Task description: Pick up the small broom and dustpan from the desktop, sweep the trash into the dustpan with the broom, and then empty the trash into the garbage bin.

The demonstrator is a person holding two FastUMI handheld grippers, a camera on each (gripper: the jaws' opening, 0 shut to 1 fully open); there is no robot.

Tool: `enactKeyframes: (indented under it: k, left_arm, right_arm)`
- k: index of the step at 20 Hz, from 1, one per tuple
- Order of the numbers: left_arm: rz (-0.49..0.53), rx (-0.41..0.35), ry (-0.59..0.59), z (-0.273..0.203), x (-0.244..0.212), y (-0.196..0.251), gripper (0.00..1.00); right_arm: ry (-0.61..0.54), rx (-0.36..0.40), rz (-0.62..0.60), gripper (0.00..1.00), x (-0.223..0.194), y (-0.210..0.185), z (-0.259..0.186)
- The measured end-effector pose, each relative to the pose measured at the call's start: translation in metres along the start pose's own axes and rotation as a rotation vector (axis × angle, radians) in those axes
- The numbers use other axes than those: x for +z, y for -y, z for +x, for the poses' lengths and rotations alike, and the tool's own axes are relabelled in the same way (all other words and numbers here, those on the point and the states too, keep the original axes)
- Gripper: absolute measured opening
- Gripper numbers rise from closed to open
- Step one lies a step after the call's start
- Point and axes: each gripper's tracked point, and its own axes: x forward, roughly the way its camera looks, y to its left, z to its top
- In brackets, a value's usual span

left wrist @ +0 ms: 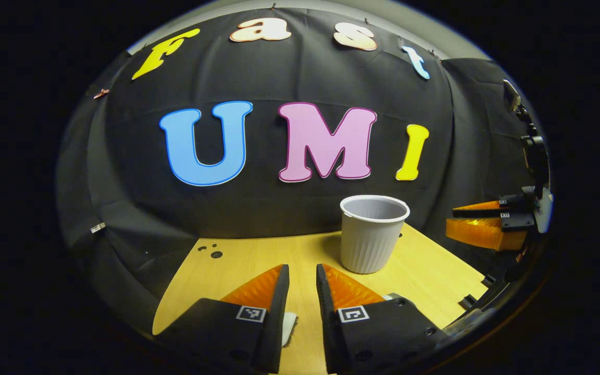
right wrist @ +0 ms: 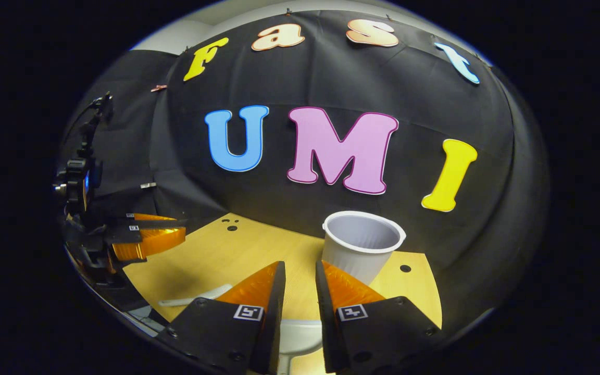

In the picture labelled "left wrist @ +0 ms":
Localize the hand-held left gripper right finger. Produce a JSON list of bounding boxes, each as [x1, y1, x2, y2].
[[316, 263, 449, 374]]

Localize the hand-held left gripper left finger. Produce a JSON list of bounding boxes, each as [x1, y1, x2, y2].
[[153, 264, 290, 374]]

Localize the white ribbed garbage bin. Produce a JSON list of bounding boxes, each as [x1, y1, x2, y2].
[[340, 195, 411, 274]]

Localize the wooden desktop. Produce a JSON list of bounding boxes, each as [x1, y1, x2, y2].
[[152, 223, 488, 375]]

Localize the black mounted device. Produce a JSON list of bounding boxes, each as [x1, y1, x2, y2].
[[502, 78, 549, 188]]

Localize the black backdrop cloth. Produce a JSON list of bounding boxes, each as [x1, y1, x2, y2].
[[56, 6, 545, 334]]

